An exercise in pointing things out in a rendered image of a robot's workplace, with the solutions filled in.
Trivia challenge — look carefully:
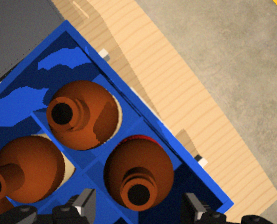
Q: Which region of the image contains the dark blue crate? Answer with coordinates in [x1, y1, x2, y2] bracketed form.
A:
[0, 20, 234, 224]

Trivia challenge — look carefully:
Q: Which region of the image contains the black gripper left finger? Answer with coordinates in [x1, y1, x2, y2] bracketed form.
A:
[0, 188, 96, 224]

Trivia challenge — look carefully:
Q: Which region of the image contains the grey rectangular tray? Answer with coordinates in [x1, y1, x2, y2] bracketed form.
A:
[0, 0, 65, 82]

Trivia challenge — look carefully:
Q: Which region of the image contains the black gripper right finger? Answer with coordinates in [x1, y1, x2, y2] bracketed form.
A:
[180, 193, 273, 224]

